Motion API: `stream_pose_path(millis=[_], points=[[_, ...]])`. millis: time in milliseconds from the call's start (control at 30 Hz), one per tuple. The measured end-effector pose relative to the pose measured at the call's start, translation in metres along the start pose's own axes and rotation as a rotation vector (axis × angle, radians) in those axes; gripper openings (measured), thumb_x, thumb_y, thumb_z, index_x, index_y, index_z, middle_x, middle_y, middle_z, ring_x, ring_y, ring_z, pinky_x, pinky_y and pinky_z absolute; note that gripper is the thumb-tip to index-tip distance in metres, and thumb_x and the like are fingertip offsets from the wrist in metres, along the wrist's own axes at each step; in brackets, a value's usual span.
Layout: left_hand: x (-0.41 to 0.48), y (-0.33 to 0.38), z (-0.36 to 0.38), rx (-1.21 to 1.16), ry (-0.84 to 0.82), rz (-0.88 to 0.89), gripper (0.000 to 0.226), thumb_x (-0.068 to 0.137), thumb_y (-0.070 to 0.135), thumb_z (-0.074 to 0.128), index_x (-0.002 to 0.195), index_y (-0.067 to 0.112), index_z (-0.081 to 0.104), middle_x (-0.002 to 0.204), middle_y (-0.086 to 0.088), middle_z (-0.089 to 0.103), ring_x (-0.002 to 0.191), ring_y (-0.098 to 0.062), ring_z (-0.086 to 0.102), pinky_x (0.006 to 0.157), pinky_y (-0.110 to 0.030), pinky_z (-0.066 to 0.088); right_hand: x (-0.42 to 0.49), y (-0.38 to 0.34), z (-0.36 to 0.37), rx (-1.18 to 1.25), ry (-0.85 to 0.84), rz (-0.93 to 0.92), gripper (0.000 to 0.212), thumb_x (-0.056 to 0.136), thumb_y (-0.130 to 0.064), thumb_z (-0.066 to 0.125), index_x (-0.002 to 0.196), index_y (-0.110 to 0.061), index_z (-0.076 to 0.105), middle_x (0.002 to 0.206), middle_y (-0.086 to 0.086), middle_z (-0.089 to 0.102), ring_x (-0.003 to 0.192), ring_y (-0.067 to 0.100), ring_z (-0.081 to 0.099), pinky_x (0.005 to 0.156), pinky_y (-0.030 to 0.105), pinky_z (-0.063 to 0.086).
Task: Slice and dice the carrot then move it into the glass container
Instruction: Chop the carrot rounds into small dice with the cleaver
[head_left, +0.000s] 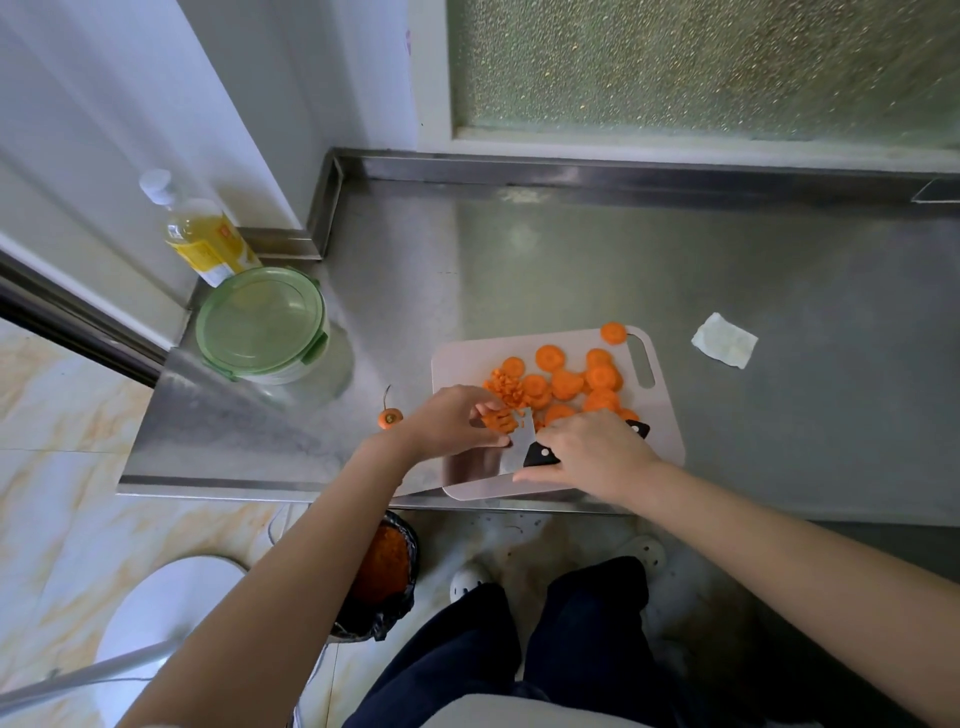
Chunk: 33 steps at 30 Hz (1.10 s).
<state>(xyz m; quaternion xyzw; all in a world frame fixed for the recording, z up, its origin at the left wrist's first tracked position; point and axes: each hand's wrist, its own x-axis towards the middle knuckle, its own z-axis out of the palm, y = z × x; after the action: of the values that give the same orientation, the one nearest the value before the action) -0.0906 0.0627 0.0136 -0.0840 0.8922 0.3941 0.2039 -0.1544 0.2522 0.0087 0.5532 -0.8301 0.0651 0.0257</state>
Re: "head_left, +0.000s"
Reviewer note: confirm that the person's left hand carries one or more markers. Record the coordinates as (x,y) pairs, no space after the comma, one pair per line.
(439,427)

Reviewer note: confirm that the person's right hand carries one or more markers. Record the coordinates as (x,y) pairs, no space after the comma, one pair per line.
(596,457)

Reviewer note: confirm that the person's right thumb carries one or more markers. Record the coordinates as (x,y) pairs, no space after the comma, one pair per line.
(541,474)

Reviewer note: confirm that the person's left thumb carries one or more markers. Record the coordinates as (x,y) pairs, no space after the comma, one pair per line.
(487,442)

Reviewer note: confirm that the orange carrot piece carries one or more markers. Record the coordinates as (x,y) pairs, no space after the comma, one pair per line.
(499,421)

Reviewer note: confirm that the person's right forearm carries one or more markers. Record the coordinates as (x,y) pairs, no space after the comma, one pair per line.
(795,577)

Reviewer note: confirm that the person's left forearm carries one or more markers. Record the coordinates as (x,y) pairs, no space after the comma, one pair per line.
(277,592)

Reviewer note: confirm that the heap of diced carrot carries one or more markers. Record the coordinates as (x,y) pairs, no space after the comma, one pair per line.
(507,388)

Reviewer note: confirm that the group of round carrot slices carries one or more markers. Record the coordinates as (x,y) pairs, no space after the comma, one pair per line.
(568,384)

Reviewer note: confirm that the carrot top end with stem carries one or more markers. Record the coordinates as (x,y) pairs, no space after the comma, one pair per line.
(389,418)

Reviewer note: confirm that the pale pink cutting board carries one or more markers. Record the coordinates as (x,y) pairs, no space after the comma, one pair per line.
(660,427)

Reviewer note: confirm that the white left shoe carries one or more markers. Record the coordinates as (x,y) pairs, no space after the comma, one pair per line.
(469,581)

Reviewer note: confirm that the white shoe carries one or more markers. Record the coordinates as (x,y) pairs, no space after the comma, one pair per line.
(469,581)
(646,551)

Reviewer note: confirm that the white right shoe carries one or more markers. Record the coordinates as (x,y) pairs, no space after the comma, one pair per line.
(646,551)

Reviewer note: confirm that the orange carrot peelings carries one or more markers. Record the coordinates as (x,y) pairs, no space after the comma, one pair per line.
(382,566)

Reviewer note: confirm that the dark blue trousers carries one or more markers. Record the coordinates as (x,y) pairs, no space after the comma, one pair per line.
(592,645)

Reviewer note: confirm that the black bin bag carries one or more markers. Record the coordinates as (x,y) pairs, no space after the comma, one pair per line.
(390,619)

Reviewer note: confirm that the white paper towel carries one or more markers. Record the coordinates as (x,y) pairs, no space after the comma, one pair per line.
(724,341)

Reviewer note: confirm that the white shirt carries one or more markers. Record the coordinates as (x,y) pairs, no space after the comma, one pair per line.
(517,712)

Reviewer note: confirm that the round container with green lid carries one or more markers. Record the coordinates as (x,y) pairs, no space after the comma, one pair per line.
(262,322)

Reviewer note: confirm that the yellow oil bottle white cap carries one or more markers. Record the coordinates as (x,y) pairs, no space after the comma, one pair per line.
(202,236)

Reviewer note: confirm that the white standing fan base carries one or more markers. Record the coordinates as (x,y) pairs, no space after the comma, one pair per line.
(161,607)

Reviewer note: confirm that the frosted glass window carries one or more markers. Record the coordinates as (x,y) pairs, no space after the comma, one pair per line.
(705,67)

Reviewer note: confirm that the steel door rail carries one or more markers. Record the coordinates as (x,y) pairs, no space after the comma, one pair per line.
(75,319)

